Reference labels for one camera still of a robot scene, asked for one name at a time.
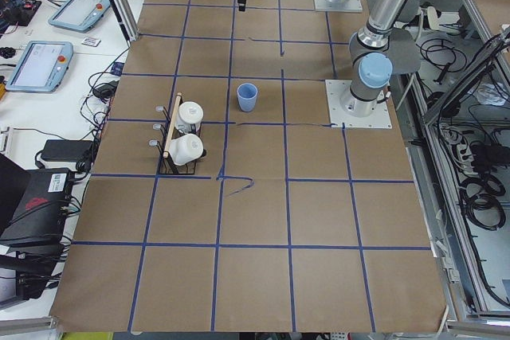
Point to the light blue plastic cup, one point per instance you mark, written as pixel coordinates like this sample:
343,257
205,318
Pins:
247,96

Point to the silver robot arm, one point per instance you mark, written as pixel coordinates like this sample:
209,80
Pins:
372,69

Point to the white mug far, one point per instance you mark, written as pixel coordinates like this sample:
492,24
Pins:
189,118

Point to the white mug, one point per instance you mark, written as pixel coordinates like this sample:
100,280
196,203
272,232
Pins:
186,149
189,118

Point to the teach pendant far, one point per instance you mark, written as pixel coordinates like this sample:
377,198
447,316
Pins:
79,15

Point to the teach pendant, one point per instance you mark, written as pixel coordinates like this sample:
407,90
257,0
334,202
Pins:
79,15
42,67

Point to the white mug near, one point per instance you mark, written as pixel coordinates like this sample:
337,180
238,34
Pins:
186,149

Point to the teach pendant near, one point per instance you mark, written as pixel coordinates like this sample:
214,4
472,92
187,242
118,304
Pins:
42,67

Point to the black power adapter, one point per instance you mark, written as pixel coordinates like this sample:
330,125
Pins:
56,150

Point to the black computer box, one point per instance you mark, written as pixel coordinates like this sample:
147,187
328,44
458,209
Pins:
32,203

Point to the black wire mug rack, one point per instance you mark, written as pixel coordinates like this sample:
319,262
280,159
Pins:
168,132

